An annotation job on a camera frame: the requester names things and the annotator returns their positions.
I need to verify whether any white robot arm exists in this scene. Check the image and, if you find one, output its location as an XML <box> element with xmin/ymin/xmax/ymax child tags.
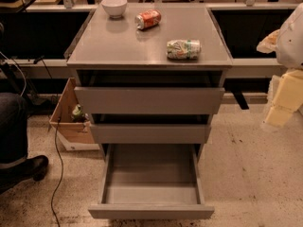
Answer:
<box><xmin>257</xmin><ymin>4</ymin><xmax>303</xmax><ymax>129</ymax></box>

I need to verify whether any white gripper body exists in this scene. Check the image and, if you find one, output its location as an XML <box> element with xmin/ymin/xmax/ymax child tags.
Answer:
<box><xmin>272</xmin><ymin>70</ymin><xmax>303</xmax><ymax>112</ymax></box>

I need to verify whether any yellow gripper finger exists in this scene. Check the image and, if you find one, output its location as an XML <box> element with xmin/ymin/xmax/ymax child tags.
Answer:
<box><xmin>264</xmin><ymin>105</ymin><xmax>294</xmax><ymax>128</ymax></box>

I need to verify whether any white ceramic bowl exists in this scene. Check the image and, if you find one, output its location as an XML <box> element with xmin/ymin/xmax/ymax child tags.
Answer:
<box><xmin>101</xmin><ymin>0</ymin><xmax>128</xmax><ymax>18</ymax></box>

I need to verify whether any grey middle drawer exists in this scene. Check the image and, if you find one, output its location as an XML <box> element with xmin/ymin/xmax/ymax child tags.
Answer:
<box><xmin>91</xmin><ymin>114</ymin><xmax>210</xmax><ymax>144</ymax></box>

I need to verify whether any grey drawer cabinet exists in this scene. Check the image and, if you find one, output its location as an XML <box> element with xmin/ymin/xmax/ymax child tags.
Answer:
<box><xmin>67</xmin><ymin>3</ymin><xmax>231</xmax><ymax>151</ymax></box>

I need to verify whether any grey bottom drawer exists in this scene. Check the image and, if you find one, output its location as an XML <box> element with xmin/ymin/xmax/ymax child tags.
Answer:
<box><xmin>88</xmin><ymin>144</ymin><xmax>214</xmax><ymax>219</ymax></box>

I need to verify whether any cardboard box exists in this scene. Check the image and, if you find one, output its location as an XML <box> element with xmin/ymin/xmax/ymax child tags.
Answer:
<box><xmin>49</xmin><ymin>78</ymin><xmax>99</xmax><ymax>150</ymax></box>

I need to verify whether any green white soda can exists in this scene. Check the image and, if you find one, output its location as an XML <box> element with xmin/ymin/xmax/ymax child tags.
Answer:
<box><xmin>167</xmin><ymin>40</ymin><xmax>201</xmax><ymax>60</ymax></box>

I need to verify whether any grey top drawer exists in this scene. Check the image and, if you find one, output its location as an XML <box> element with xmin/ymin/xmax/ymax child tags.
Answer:
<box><xmin>73</xmin><ymin>70</ymin><xmax>225</xmax><ymax>115</ymax></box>

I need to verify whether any grey drawer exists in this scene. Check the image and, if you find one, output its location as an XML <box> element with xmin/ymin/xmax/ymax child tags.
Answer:
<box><xmin>73</xmin><ymin>70</ymin><xmax>225</xmax><ymax>115</ymax></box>
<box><xmin>88</xmin><ymin>144</ymin><xmax>214</xmax><ymax>219</ymax></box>
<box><xmin>91</xmin><ymin>114</ymin><xmax>210</xmax><ymax>144</ymax></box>

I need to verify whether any black floor cable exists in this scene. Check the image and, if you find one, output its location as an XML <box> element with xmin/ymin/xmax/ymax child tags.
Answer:
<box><xmin>50</xmin><ymin>116</ymin><xmax>65</xmax><ymax>227</ymax></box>

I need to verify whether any orange soda can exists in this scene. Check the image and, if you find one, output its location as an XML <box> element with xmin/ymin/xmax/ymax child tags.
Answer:
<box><xmin>134</xmin><ymin>9</ymin><xmax>162</xmax><ymax>30</ymax></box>

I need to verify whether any black shoe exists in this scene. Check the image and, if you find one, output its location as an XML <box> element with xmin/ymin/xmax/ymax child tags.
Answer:
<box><xmin>0</xmin><ymin>155</ymin><xmax>48</xmax><ymax>194</ymax></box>

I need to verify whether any green bottle in box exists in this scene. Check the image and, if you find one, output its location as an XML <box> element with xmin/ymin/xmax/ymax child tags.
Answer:
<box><xmin>71</xmin><ymin>104</ymin><xmax>86</xmax><ymax>122</ymax></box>

